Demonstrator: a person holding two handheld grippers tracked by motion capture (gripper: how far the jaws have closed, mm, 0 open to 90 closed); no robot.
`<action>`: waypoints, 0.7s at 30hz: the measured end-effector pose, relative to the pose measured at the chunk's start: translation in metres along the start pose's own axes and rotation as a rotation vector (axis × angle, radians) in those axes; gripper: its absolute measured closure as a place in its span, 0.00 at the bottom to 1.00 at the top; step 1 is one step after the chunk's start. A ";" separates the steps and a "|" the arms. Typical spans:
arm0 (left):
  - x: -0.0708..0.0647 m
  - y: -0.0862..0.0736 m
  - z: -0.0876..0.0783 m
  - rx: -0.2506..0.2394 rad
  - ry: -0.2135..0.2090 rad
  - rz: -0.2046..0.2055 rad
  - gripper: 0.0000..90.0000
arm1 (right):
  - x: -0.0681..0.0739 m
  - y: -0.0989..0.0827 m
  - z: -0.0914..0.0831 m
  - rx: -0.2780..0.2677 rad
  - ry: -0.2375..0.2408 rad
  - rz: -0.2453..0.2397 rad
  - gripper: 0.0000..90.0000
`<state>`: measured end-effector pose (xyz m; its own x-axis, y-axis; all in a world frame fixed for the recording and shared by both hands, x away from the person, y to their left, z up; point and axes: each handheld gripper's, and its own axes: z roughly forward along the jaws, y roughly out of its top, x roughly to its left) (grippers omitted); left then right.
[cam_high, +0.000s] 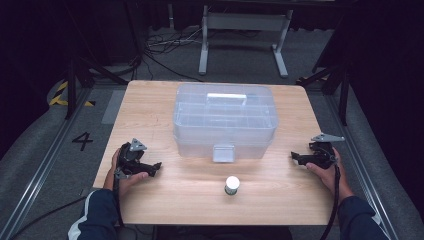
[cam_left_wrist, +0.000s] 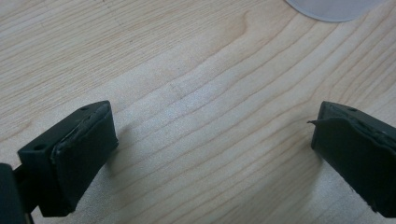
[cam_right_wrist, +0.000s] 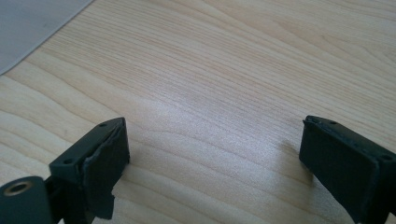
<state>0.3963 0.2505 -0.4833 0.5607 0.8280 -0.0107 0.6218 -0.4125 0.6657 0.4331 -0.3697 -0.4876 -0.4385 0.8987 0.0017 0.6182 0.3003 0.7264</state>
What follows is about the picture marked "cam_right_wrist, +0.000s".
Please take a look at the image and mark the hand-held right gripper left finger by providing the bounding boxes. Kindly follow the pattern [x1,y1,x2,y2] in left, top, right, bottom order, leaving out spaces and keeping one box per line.
[49,116,131,224]

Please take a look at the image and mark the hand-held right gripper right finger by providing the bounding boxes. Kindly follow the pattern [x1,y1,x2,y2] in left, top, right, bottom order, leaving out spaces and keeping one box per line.
[298,115,396,224]

